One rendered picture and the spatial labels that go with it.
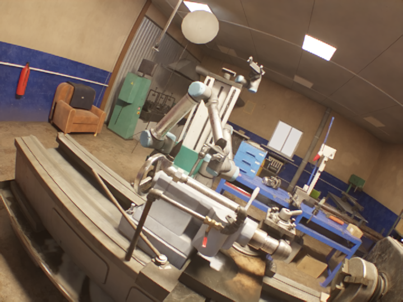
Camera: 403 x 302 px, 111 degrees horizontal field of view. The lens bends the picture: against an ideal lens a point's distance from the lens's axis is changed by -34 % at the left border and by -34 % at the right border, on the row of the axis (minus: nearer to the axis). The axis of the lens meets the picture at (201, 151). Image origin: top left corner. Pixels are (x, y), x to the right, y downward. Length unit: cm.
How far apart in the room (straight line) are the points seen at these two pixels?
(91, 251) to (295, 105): 767
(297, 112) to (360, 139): 270
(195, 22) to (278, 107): 490
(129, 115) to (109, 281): 419
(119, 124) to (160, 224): 436
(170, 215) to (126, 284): 39
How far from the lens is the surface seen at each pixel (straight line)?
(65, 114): 401
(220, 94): 197
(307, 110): 801
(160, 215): 87
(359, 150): 856
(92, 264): 110
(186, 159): 196
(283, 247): 88
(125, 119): 497
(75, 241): 113
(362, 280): 99
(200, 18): 419
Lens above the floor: 148
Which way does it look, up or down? 12 degrees down
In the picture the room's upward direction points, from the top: 25 degrees clockwise
